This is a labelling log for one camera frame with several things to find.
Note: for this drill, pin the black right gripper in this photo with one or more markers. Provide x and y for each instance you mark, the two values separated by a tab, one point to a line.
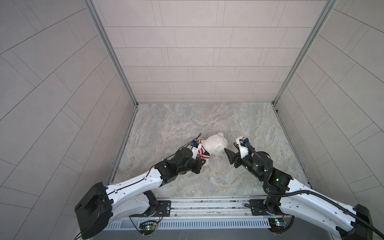
232	160

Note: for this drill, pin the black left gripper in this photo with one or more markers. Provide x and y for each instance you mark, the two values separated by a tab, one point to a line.
197	165

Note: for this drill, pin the red white striped shirt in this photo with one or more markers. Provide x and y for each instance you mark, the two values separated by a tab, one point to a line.
202	152

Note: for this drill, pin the white plush teddy bear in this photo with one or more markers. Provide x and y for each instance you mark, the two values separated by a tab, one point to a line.
215	144

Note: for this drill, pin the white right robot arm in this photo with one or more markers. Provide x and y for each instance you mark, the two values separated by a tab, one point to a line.
288	196

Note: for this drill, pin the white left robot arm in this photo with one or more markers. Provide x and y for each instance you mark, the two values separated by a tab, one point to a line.
104	204

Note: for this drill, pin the left green circuit board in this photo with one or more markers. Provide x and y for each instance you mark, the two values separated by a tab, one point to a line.
146	228

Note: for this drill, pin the green circuit board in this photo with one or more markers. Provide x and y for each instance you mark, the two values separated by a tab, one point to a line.
146	228
277	225

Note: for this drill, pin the right green circuit board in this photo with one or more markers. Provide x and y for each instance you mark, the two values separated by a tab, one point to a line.
277	225

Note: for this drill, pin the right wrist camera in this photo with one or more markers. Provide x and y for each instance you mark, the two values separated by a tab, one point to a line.
242	143

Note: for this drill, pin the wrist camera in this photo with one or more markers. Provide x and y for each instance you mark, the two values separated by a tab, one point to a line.
195	148
242	143

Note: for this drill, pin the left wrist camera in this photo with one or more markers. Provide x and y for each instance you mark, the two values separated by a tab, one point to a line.
195	148

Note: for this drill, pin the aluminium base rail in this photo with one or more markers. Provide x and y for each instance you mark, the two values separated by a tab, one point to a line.
205	214

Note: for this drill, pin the aluminium corner post left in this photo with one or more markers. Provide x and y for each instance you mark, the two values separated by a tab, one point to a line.
90	6

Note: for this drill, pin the aluminium corner post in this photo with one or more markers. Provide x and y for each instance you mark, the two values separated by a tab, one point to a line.
329	6
90	6

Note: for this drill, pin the aluminium corner post right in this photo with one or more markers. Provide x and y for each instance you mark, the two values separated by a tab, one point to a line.
329	6

